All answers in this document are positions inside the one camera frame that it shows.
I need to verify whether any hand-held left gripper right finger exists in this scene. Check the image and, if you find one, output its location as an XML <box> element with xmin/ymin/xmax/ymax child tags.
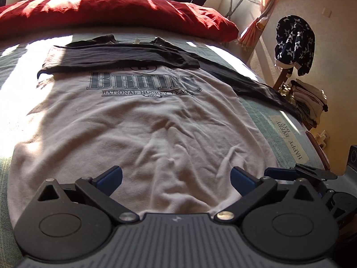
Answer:
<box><xmin>213</xmin><ymin>166</ymin><xmax>318</xmax><ymax>225</ymax></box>

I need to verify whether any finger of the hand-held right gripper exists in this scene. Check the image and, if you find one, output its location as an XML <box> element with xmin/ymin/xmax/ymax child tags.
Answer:
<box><xmin>264</xmin><ymin>163</ymin><xmax>338</xmax><ymax>182</ymax></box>

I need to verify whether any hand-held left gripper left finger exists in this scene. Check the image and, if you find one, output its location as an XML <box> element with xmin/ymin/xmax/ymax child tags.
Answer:
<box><xmin>37</xmin><ymin>165</ymin><xmax>138</xmax><ymax>224</ymax></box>

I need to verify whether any grey and black printed sweatshirt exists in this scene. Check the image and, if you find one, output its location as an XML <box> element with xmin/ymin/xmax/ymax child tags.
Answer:
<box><xmin>7</xmin><ymin>33</ymin><xmax>306</xmax><ymax>221</ymax></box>

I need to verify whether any stack of folded clothes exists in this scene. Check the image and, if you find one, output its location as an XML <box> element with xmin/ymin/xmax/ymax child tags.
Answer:
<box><xmin>279</xmin><ymin>79</ymin><xmax>329</xmax><ymax>129</ymax></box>

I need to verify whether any bed with green checked blanket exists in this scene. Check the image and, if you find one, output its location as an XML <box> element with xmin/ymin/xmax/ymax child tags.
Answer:
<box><xmin>0</xmin><ymin>32</ymin><xmax>330</xmax><ymax>257</ymax></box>

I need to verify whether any wooden chair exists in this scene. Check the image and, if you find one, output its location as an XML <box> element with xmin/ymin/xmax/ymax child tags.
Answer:
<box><xmin>272</xmin><ymin>67</ymin><xmax>294</xmax><ymax>90</ymax></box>

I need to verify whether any navy star print garment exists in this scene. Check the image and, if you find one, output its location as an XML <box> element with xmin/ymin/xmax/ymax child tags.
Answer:
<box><xmin>274</xmin><ymin>17</ymin><xmax>315</xmax><ymax>76</ymax></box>

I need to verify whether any orange curtain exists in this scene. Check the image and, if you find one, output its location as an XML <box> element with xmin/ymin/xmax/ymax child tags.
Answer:
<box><xmin>236</xmin><ymin>0</ymin><xmax>288</xmax><ymax>51</ymax></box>

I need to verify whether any red duvet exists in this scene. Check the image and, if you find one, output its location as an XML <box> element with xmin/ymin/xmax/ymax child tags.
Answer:
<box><xmin>0</xmin><ymin>0</ymin><xmax>240</xmax><ymax>43</ymax></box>

